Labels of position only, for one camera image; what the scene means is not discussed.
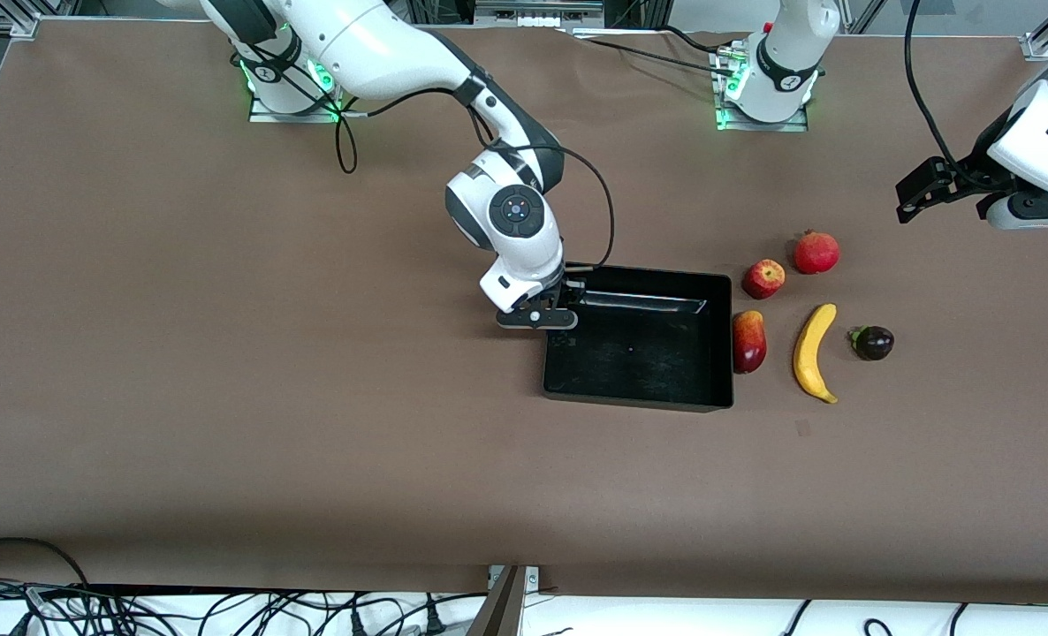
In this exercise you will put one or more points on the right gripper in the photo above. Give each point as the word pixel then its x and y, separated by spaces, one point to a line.
pixel 573 289

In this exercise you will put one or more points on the red pomegranate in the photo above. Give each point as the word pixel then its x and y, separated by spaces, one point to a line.
pixel 816 253

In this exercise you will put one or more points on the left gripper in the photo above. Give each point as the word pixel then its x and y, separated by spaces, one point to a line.
pixel 971 169

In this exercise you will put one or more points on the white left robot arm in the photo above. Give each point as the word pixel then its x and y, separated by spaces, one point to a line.
pixel 785 53

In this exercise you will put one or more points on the black plastic box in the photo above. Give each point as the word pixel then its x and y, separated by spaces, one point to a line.
pixel 639 362

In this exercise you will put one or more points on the grey metal camera stand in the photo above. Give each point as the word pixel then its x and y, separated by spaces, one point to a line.
pixel 505 609

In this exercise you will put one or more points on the red apple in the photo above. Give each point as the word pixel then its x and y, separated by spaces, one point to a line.
pixel 763 279

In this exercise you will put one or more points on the red yellow mango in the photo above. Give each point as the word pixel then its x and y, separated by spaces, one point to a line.
pixel 751 343

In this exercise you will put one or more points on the yellow banana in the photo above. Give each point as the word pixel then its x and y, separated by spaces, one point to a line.
pixel 808 358

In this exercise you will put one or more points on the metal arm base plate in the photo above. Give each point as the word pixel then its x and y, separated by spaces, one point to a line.
pixel 268 115
pixel 763 125

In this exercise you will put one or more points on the grey metal rack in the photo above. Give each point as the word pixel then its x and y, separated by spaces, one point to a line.
pixel 537 12

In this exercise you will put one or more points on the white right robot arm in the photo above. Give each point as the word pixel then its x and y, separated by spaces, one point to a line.
pixel 374 44

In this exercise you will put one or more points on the dark purple eggplant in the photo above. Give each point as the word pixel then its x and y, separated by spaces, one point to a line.
pixel 874 343

